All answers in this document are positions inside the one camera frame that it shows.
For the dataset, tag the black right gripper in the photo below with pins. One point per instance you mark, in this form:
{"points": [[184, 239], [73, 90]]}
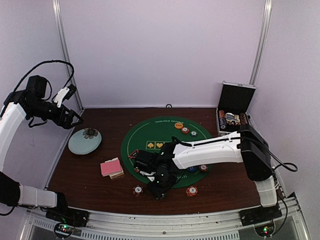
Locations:
{"points": [[157, 191]]}

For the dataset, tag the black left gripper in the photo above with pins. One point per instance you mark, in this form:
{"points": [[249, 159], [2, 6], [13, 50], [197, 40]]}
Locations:
{"points": [[66, 123]]}

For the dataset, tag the blue small blind button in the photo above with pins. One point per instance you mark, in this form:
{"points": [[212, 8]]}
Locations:
{"points": [[191, 169]]}

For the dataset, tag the orange chip stack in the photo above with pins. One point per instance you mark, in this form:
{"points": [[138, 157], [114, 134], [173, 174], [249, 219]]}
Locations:
{"points": [[191, 191]]}

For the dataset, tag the red black chip stack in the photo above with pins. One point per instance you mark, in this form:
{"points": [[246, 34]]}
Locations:
{"points": [[137, 191]]}

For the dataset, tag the black red triangular dealer marker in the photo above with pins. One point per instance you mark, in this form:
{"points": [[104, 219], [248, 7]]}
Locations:
{"points": [[134, 154]]}

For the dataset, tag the orange big blind button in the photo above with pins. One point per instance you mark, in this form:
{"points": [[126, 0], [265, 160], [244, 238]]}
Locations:
{"points": [[178, 125]]}

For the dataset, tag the red-backed playing card deck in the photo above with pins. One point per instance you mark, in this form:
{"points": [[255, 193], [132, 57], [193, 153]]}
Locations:
{"points": [[110, 167]]}

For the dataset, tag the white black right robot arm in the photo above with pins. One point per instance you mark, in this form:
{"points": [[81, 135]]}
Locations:
{"points": [[243, 146]]}

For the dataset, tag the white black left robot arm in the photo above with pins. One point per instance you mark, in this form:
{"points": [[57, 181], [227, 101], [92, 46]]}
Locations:
{"points": [[20, 106]]}

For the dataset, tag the light blue flower plate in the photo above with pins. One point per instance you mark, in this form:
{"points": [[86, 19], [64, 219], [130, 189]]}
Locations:
{"points": [[84, 141]]}

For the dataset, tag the round green poker mat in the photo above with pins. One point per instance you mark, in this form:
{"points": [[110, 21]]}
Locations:
{"points": [[151, 134]]}

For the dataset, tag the gold playing card box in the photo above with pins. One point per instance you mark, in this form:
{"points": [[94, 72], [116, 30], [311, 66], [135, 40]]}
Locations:
{"points": [[117, 174]]}

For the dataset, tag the chips inside case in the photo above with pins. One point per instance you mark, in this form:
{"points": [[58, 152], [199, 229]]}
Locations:
{"points": [[227, 119]]}

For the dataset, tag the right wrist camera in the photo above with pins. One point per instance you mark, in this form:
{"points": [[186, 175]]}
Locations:
{"points": [[144, 161]]}

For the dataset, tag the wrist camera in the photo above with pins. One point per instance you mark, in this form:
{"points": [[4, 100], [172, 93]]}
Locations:
{"points": [[144, 161], [64, 94]]}

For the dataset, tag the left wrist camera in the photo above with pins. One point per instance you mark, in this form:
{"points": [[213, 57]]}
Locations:
{"points": [[64, 94]]}

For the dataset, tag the metal front rail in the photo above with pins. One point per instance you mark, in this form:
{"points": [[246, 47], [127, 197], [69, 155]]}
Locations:
{"points": [[224, 225]]}

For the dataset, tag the left aluminium frame post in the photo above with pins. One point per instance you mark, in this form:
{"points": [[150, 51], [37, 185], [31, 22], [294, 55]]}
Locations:
{"points": [[64, 48]]}

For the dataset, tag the aluminium frame post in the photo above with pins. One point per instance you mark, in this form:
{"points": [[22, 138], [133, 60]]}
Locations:
{"points": [[64, 48], [264, 30]]}

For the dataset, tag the right aluminium frame post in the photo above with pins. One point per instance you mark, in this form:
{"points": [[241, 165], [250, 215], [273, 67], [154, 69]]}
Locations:
{"points": [[264, 30]]}

